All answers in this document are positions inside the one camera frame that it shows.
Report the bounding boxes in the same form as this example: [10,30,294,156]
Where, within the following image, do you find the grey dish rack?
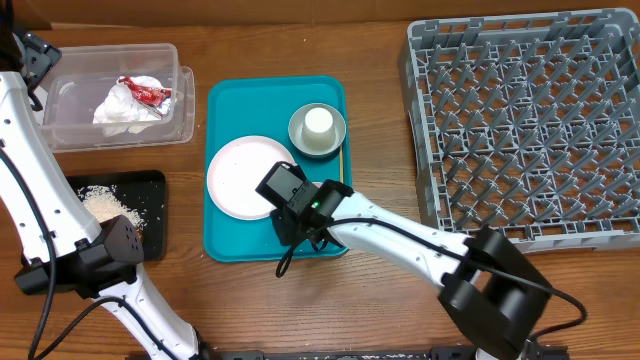
[398,8,639,252]

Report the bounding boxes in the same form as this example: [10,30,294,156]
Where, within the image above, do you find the wooden chopstick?
[339,145,345,183]

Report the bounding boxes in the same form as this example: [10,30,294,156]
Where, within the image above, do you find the black tray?
[67,170,168,261]

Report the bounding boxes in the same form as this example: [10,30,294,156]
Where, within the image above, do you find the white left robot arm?
[1,1,214,359]

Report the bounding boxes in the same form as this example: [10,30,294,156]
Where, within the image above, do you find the pile of white rice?
[76,185,145,230]

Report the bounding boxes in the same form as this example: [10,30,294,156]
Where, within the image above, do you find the red snack wrapper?
[117,76,173,118]

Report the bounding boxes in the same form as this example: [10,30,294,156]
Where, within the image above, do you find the white paper cup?
[302,107,335,151]

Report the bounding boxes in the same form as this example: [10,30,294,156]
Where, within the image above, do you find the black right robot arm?
[258,180,550,359]

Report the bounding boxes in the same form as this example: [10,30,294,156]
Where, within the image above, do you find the white tissue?
[93,84,156,137]

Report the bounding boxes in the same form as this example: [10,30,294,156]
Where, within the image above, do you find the teal serving tray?
[203,75,352,263]

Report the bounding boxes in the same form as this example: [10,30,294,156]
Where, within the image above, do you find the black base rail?
[205,345,491,360]

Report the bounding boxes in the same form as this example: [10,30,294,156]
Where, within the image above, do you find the clear plastic bin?
[35,43,195,152]

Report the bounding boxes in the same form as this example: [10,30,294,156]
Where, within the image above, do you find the grey bowl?
[288,103,347,158]

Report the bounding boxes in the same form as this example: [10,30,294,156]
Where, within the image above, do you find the white napkin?
[117,76,172,134]

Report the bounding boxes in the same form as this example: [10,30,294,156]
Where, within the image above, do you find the large white plate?
[206,135,294,221]

